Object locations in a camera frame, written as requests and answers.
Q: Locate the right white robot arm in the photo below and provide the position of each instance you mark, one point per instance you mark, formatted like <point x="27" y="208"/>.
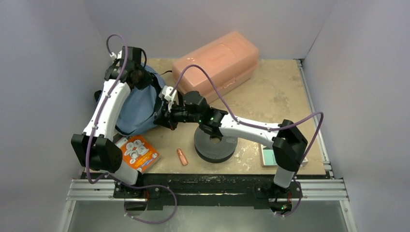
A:
<point x="286" y="140"/>

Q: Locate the blue student backpack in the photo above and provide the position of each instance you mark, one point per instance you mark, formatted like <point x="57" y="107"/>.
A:
<point x="127" y="111"/>

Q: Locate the pink plastic storage box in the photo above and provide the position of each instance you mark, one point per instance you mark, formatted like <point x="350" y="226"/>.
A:
<point x="229" y="61"/>

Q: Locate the copper coloured marker pen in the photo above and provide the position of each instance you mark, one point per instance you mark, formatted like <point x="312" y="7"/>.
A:
<point x="182" y="157"/>

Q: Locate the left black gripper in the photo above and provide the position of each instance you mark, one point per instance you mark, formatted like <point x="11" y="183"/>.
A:
<point x="146" y="80"/>

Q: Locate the orange illustrated book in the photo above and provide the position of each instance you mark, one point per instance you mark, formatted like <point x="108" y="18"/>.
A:
<point x="137" y="152"/>

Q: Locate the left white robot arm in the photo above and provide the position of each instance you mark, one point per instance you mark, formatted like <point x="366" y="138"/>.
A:
<point x="94" y="147"/>

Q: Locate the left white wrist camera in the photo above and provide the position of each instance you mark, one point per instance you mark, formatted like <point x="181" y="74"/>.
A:
<point x="116" y="56"/>

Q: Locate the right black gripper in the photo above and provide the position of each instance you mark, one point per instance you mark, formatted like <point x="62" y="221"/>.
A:
<point x="168" y="117"/>

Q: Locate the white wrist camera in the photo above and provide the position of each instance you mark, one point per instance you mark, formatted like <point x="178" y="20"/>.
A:
<point x="168" y="94"/>
<point x="116" y="56"/>

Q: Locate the teal paperback book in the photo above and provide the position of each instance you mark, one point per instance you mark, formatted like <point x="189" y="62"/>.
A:
<point x="268" y="157"/>

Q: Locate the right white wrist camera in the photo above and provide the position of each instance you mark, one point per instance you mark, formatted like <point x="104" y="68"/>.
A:
<point x="168" y="94"/>

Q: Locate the black aluminium base frame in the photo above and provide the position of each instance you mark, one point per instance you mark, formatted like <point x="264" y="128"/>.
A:
<point x="255" y="191"/>

